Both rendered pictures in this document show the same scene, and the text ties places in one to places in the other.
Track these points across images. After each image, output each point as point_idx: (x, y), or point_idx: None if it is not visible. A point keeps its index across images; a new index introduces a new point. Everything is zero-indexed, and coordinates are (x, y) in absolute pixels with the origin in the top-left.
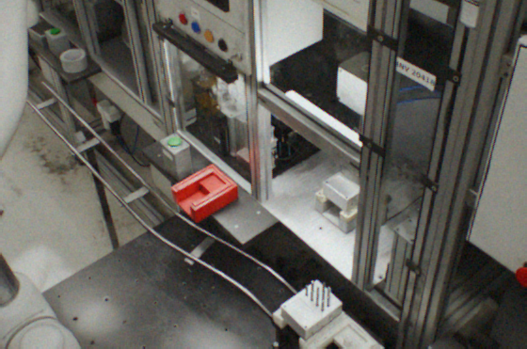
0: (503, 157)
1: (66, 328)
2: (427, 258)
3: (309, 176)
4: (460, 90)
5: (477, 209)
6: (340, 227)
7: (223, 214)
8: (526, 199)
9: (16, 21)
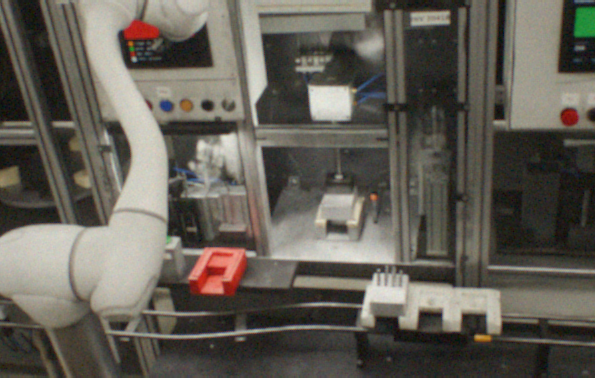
0: (523, 39)
1: None
2: (471, 177)
3: (287, 224)
4: (472, 10)
5: (512, 95)
6: (350, 238)
7: (248, 279)
8: (549, 61)
9: (125, 70)
